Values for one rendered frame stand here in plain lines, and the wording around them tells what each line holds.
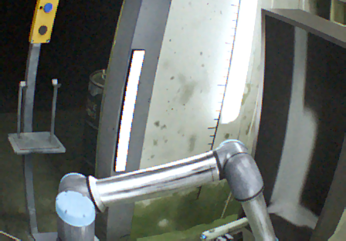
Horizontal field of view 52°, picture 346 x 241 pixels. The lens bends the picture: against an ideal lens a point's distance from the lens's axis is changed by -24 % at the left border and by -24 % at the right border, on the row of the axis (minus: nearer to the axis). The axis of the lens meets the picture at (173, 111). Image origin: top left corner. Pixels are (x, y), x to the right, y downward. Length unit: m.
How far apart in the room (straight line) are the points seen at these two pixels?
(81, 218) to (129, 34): 1.05
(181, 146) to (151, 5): 0.85
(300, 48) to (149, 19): 0.79
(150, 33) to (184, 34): 0.21
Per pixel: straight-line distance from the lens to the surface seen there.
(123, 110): 2.14
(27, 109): 2.14
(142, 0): 2.04
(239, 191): 1.44
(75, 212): 1.36
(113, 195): 1.52
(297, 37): 2.12
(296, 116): 2.27
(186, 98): 2.37
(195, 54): 2.32
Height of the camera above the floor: 1.66
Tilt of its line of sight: 18 degrees down
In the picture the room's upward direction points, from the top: 11 degrees clockwise
